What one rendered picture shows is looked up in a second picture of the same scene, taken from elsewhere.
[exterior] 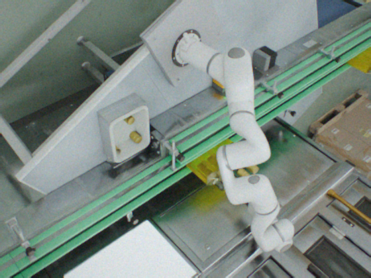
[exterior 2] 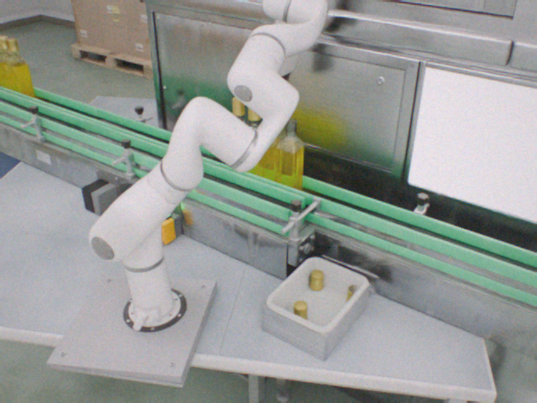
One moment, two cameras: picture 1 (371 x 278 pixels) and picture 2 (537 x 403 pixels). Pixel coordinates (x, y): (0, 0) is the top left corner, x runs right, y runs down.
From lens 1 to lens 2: 0.30 m
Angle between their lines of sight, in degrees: 2
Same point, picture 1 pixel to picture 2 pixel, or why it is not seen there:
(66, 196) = (462, 311)
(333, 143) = not seen: hidden behind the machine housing
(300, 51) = (60, 161)
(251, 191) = (262, 83)
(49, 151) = (425, 383)
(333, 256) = not seen: outside the picture
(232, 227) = (331, 70)
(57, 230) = (519, 290)
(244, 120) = (176, 170)
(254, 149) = (203, 126)
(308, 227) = not seen: outside the picture
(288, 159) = (196, 70)
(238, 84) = (136, 216)
